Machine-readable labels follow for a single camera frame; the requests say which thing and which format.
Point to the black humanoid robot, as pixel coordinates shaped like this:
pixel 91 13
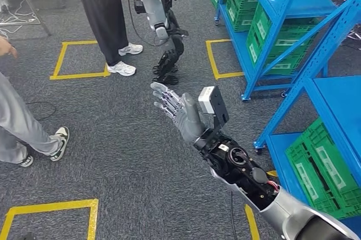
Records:
pixel 153 3

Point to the green plastic crate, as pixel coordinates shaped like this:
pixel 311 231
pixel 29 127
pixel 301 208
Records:
pixel 324 178

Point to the metal tripod frame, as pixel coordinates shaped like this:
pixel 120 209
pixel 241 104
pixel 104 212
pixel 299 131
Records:
pixel 28 2

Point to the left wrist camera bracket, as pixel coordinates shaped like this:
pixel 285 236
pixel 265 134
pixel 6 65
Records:
pixel 26 237

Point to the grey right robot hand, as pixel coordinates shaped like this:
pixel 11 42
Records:
pixel 187 119

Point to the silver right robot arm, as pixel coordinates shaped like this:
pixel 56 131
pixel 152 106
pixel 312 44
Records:
pixel 239 163

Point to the person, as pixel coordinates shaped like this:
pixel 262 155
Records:
pixel 16 119
pixel 104 10

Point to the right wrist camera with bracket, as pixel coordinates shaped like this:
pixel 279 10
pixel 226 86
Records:
pixel 217 105

